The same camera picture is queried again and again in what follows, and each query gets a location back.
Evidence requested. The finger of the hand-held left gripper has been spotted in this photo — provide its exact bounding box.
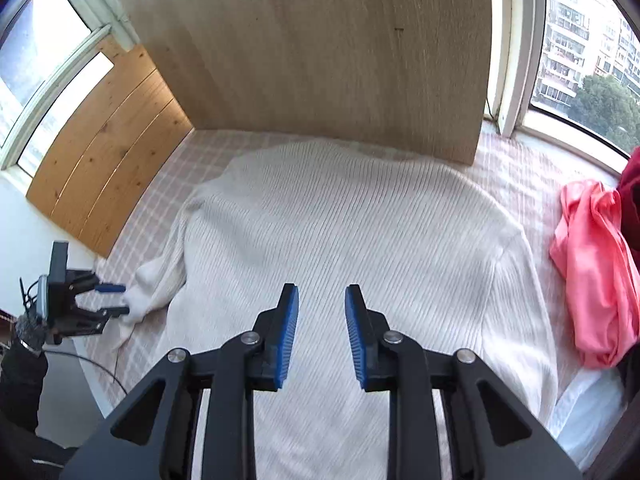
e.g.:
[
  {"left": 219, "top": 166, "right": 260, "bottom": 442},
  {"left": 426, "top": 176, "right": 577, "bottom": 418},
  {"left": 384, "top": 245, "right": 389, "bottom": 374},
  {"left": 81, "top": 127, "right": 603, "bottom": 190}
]
[
  {"left": 70, "top": 270, "right": 126, "bottom": 295},
  {"left": 75, "top": 305, "right": 132, "bottom": 335}
]

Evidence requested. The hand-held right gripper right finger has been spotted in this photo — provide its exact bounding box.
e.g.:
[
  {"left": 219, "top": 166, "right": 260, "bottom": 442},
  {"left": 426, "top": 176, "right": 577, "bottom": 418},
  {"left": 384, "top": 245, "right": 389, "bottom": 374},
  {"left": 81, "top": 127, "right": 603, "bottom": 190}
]
[{"left": 344, "top": 283, "right": 584, "bottom": 480}]

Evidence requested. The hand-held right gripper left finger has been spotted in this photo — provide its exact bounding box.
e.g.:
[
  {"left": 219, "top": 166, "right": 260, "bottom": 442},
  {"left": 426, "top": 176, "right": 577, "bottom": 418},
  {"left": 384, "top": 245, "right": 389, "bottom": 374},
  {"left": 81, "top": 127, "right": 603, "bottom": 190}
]
[{"left": 59, "top": 283, "right": 300, "bottom": 480}]

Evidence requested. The cream knit cardigan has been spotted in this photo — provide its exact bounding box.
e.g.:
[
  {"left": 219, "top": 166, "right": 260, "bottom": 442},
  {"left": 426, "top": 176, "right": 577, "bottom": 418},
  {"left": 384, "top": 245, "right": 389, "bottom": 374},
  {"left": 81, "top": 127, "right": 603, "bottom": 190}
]
[{"left": 107, "top": 139, "right": 560, "bottom": 480}]

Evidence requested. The person's left forearm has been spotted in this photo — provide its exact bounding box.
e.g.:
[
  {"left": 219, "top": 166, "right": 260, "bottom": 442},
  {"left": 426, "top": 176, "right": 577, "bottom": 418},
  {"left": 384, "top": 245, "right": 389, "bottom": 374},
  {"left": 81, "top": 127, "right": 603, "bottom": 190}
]
[{"left": 0, "top": 315, "right": 51, "bottom": 436}]

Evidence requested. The pink plaid blanket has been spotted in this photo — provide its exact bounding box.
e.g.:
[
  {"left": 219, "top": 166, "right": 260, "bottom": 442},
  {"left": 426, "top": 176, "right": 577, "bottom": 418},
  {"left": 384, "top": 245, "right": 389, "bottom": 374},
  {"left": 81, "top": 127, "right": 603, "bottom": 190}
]
[{"left": 92, "top": 122, "right": 631, "bottom": 480}]

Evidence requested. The pine wood headboard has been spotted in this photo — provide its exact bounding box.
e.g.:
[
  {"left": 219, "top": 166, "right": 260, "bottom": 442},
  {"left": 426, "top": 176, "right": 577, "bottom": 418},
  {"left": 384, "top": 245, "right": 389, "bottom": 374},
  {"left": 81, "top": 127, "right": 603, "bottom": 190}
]
[{"left": 25, "top": 44, "right": 194, "bottom": 259}]

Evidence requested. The person's black jacket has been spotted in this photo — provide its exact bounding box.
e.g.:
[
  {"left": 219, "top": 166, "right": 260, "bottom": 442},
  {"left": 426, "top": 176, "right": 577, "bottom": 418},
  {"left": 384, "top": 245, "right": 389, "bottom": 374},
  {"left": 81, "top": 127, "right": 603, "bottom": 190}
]
[{"left": 0, "top": 420, "right": 81, "bottom": 480}]

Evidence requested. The white shirt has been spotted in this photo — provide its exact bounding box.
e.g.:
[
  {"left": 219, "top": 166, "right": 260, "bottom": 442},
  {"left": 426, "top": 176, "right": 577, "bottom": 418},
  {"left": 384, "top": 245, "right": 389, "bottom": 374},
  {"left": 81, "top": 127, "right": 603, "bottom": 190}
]
[{"left": 547, "top": 355, "right": 631, "bottom": 471}]

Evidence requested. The pink garment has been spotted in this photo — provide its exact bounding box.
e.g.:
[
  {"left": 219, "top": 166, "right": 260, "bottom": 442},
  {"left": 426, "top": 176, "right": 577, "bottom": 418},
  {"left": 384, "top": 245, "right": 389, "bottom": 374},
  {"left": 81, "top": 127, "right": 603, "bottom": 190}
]
[{"left": 549, "top": 179, "right": 640, "bottom": 370}]

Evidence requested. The white framed window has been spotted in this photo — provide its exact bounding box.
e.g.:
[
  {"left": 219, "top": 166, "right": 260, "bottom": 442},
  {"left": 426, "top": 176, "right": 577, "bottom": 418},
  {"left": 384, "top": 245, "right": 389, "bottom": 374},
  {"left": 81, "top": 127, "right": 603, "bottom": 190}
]
[
  {"left": 482, "top": 0, "right": 640, "bottom": 158},
  {"left": 0, "top": 0, "right": 126, "bottom": 171}
]

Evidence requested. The light wooden cabinet panel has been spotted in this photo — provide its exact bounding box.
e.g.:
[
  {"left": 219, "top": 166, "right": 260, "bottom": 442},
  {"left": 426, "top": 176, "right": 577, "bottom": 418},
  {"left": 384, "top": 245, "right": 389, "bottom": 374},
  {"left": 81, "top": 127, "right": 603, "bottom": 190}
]
[{"left": 116, "top": 0, "right": 493, "bottom": 166}]

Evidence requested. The dark red garment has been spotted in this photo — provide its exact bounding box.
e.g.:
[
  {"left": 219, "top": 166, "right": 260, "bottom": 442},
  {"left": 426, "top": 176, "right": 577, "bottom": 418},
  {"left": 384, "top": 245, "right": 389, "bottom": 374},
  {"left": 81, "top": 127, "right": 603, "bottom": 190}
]
[{"left": 619, "top": 146, "right": 640, "bottom": 281}]

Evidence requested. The black cable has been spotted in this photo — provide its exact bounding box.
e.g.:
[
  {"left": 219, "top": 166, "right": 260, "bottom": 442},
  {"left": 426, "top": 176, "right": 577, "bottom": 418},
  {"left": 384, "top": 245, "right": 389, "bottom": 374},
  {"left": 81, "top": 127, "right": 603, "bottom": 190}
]
[{"left": 19, "top": 276, "right": 128, "bottom": 403}]

